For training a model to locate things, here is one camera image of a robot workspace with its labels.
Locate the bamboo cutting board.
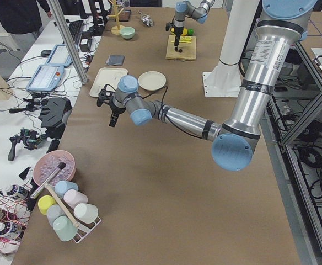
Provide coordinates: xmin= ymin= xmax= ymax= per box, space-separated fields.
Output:
xmin=165 ymin=35 xmax=196 ymax=61

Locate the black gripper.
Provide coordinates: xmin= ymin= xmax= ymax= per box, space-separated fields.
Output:
xmin=165 ymin=22 xmax=184 ymax=52
xmin=96 ymin=84 xmax=126 ymax=127

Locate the cup rack with cups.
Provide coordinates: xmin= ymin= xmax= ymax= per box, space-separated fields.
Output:
xmin=40 ymin=183 xmax=103 ymax=243

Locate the aluminium frame post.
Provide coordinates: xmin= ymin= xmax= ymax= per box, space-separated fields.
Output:
xmin=47 ymin=0 xmax=88 ymax=85

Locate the blue teach pendant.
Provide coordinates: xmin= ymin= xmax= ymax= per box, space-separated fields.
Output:
xmin=46 ymin=44 xmax=72 ymax=67
xmin=26 ymin=64 xmax=65 ymax=92

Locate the mint green bowl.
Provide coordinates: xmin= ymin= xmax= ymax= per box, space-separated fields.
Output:
xmin=120 ymin=26 xmax=136 ymax=40

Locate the wooden cup stand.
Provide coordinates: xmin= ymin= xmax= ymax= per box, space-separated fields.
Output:
xmin=109 ymin=0 xmax=124 ymax=35

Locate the grey folded cloth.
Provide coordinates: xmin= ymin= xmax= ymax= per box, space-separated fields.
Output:
xmin=106 ymin=55 xmax=125 ymax=66

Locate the yellow plastic knife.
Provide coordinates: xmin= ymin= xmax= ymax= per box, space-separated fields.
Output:
xmin=170 ymin=41 xmax=192 ymax=44

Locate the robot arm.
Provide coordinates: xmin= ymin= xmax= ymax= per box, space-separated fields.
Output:
xmin=165 ymin=0 xmax=215 ymax=52
xmin=97 ymin=1 xmax=315 ymax=171

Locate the green lime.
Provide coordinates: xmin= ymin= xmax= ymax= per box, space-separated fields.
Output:
xmin=187 ymin=29 xmax=194 ymax=36

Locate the blue teach pendant far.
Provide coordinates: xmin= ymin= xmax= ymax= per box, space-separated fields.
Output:
xmin=46 ymin=44 xmax=72 ymax=67

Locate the steel scoop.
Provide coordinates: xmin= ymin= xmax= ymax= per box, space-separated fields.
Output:
xmin=138 ymin=10 xmax=154 ymax=27

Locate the blue teach pendant near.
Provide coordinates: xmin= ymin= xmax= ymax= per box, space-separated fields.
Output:
xmin=26 ymin=64 xmax=65 ymax=92

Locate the cream round plate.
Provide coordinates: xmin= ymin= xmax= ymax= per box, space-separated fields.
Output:
xmin=138 ymin=71 xmax=167 ymax=91

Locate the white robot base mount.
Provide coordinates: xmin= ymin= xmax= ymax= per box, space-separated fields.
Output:
xmin=203 ymin=0 xmax=260 ymax=97

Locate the yellow lemon upper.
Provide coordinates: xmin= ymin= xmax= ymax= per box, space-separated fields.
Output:
xmin=181 ymin=28 xmax=188 ymax=36

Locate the pink bowl with ice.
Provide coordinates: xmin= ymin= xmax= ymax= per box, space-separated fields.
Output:
xmin=33 ymin=150 xmax=76 ymax=186

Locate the cream rabbit tray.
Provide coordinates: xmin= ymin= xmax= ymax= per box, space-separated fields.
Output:
xmin=89 ymin=67 xmax=128 ymax=98

